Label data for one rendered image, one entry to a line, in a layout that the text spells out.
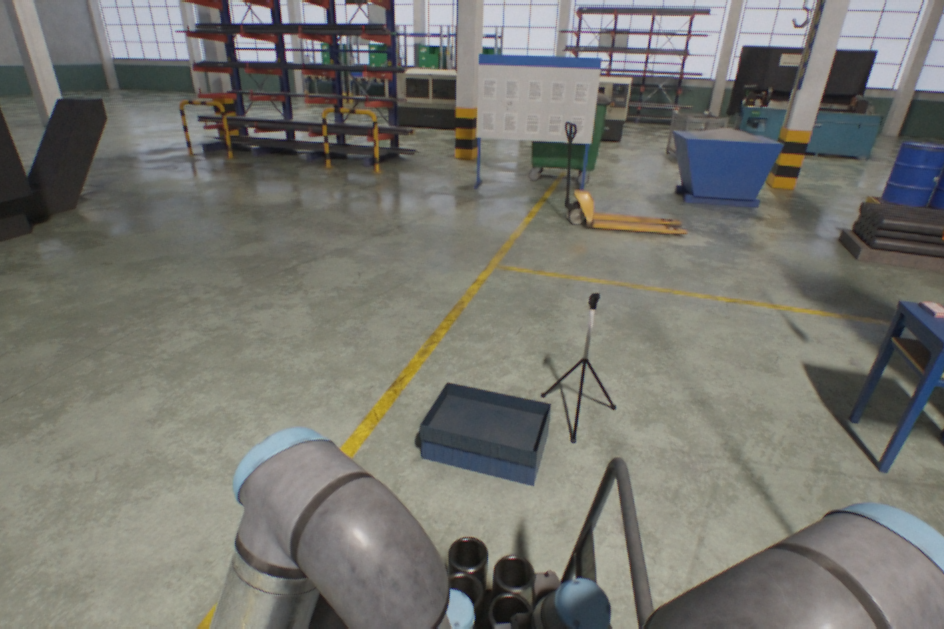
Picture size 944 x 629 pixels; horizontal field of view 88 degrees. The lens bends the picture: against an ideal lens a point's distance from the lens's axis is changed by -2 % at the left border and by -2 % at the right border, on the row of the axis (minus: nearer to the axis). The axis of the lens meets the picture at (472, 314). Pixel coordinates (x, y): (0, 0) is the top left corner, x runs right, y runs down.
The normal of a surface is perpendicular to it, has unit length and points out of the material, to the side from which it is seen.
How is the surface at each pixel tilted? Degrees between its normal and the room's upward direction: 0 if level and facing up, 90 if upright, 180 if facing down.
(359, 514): 24
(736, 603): 38
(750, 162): 93
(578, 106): 90
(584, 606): 19
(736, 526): 0
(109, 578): 0
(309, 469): 7
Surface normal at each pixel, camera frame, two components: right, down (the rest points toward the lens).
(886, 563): 0.08, -0.83
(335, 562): -0.16, -0.12
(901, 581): 0.20, -0.62
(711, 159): -0.13, 0.50
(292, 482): -0.27, -0.65
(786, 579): -0.32, -0.90
